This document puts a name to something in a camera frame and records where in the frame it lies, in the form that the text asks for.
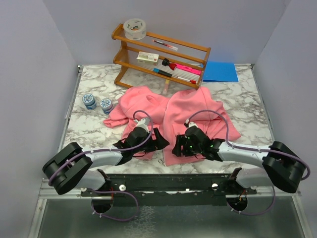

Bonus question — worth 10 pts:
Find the white staples box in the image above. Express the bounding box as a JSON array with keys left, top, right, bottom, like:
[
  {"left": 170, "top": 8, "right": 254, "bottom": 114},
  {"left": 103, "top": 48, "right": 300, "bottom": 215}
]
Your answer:
[{"left": 137, "top": 52, "right": 159, "bottom": 65}]

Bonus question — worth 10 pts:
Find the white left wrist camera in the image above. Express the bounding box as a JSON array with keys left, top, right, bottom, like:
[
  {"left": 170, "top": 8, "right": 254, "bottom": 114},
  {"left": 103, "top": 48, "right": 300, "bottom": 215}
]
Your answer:
[{"left": 134, "top": 118, "right": 150, "bottom": 133}]

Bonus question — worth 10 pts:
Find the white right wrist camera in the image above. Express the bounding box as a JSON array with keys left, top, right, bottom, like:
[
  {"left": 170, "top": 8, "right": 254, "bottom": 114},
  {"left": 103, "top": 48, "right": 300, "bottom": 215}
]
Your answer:
[{"left": 184, "top": 119, "right": 198, "bottom": 128}]

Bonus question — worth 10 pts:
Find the blue white paint jar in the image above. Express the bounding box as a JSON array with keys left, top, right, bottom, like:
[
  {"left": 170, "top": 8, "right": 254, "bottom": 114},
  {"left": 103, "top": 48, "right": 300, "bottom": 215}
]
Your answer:
[
  {"left": 82, "top": 94, "right": 97, "bottom": 110},
  {"left": 100, "top": 98, "right": 114, "bottom": 115}
]

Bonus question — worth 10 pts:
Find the yellow pink glue stick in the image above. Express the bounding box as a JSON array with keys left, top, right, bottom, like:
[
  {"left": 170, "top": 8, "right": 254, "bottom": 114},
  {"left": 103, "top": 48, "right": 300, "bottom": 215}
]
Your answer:
[{"left": 162, "top": 80, "right": 170, "bottom": 95}]

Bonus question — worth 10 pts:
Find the red clear pen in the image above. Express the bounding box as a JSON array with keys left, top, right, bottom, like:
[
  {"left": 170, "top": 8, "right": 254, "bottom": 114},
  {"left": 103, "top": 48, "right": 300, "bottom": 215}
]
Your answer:
[{"left": 152, "top": 39, "right": 178, "bottom": 51}]

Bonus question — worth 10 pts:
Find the black metal base rail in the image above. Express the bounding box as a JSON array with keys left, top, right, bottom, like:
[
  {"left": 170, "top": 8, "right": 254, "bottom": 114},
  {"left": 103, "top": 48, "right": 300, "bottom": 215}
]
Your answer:
[{"left": 81, "top": 174, "right": 256, "bottom": 206}]

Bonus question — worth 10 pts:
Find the clear tape roll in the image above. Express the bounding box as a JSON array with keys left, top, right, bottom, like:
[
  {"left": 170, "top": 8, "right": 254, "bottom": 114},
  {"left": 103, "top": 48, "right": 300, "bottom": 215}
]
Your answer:
[{"left": 123, "top": 18, "right": 147, "bottom": 41}]

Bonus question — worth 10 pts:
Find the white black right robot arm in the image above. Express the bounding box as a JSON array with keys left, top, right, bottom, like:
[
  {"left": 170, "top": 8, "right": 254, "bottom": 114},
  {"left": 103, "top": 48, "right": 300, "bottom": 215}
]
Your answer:
[{"left": 172, "top": 126, "right": 305, "bottom": 194}]

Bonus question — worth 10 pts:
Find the blue folder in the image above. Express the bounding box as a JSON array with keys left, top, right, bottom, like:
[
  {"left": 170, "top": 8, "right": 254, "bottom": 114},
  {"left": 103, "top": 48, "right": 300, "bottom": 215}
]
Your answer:
[{"left": 203, "top": 61, "right": 238, "bottom": 83}]

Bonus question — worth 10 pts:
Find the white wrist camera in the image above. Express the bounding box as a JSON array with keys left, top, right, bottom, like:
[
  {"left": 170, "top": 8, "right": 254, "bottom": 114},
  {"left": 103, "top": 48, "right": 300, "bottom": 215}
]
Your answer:
[
  {"left": 134, "top": 118, "right": 150, "bottom": 133},
  {"left": 184, "top": 119, "right": 198, "bottom": 128}
]

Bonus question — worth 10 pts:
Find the white red pen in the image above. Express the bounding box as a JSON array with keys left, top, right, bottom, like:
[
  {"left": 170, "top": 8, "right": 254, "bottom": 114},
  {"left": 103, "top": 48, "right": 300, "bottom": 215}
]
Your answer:
[{"left": 173, "top": 76, "right": 197, "bottom": 85}]

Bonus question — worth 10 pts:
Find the pink zip jacket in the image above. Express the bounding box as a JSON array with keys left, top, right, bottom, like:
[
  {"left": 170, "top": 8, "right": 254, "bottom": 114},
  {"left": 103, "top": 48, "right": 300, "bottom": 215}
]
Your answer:
[{"left": 103, "top": 86, "right": 241, "bottom": 166}]

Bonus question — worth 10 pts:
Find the pink highlighter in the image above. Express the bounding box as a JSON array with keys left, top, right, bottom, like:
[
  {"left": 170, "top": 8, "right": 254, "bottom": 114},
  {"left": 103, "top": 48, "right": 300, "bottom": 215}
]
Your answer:
[{"left": 176, "top": 64, "right": 201, "bottom": 75}]

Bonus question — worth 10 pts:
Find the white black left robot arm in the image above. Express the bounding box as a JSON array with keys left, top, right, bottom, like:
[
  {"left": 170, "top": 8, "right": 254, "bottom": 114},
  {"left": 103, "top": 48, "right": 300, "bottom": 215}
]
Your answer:
[{"left": 42, "top": 126, "right": 169, "bottom": 196}]

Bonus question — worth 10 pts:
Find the wooden three-tier shelf rack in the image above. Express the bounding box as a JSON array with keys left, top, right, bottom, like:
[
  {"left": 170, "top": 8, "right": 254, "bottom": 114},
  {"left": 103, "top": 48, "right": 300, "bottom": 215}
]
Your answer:
[{"left": 111, "top": 24, "right": 211, "bottom": 89}]

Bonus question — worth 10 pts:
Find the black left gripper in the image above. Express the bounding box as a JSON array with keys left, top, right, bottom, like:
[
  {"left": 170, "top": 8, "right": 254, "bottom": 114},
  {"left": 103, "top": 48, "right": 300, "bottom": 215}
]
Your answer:
[{"left": 132, "top": 127, "right": 169, "bottom": 154}]

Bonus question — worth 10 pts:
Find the blue black marker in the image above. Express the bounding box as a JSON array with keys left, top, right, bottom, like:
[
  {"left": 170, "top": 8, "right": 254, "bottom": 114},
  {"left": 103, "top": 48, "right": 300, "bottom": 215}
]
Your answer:
[{"left": 153, "top": 68, "right": 172, "bottom": 78}]

